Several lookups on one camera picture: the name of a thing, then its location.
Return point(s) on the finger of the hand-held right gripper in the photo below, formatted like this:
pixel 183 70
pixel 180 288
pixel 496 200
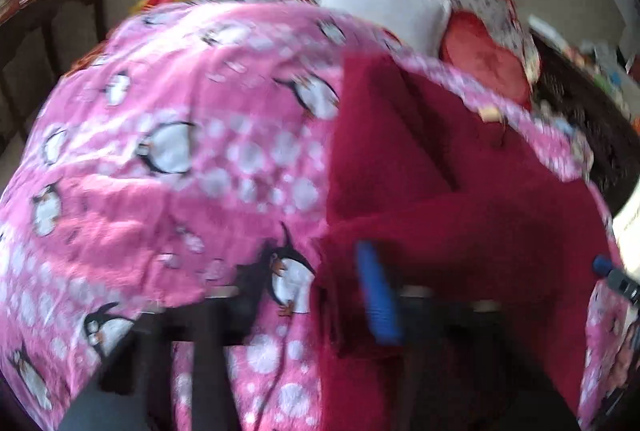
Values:
pixel 617 278

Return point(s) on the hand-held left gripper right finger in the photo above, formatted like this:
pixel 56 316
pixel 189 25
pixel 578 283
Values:
pixel 380 291

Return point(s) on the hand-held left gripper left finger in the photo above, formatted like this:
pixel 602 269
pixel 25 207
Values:
pixel 210 341

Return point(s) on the dark red garment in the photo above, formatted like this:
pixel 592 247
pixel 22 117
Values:
pixel 440 191

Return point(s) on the dark wooden side table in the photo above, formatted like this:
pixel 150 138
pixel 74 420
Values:
pixel 585 106

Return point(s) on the pink penguin print blanket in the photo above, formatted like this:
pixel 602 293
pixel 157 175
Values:
pixel 175 151

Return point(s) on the red heart cushion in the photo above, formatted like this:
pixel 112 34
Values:
pixel 482 56

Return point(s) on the white pillow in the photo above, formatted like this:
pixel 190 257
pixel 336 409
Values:
pixel 385 11

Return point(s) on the dark wooden chair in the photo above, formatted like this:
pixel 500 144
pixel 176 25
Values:
pixel 45 31

